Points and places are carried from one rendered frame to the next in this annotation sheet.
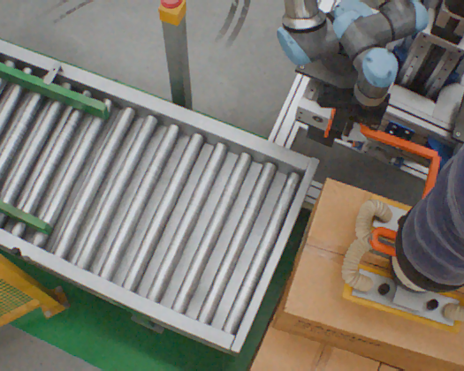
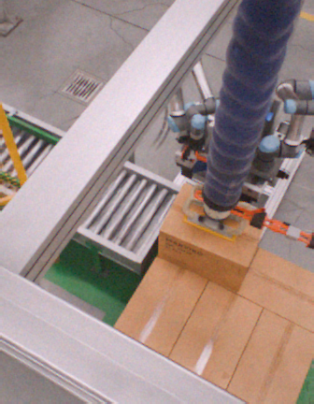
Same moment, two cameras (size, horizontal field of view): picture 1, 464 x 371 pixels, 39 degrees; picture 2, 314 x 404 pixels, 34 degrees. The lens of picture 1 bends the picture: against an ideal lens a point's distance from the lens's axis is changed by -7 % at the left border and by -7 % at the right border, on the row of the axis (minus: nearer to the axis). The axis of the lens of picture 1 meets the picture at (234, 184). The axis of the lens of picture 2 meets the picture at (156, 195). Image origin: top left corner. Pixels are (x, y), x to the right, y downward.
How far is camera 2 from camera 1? 1.69 m
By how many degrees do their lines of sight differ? 14
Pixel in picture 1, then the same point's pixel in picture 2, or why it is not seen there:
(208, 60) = (145, 155)
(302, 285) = (168, 221)
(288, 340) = (164, 264)
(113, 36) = not seen: hidden behind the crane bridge
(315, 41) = (181, 121)
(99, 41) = not seen: hidden behind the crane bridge
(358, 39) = (192, 111)
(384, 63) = (198, 119)
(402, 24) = (210, 108)
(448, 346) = (233, 254)
